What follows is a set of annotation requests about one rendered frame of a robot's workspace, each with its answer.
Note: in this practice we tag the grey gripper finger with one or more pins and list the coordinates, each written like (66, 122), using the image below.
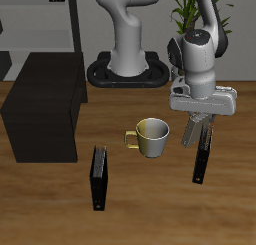
(211, 119)
(191, 132)

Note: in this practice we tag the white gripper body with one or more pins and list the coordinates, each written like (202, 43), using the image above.
(200, 105)

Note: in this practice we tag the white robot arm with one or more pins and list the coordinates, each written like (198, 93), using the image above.
(128, 39)

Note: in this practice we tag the thin black book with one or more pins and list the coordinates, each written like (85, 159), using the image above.
(202, 162)

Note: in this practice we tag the thick black book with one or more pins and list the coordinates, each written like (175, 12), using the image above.
(99, 182)

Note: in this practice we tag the yellow and white mug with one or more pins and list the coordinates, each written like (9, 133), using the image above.
(153, 139)

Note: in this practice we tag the green pot plant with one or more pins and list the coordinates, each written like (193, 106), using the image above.
(187, 9)

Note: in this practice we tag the dark brown desk caddy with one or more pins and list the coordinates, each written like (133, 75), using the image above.
(43, 105)

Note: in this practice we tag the dark box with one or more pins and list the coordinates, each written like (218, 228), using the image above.
(4, 65)

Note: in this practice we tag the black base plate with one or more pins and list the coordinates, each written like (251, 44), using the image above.
(95, 76)

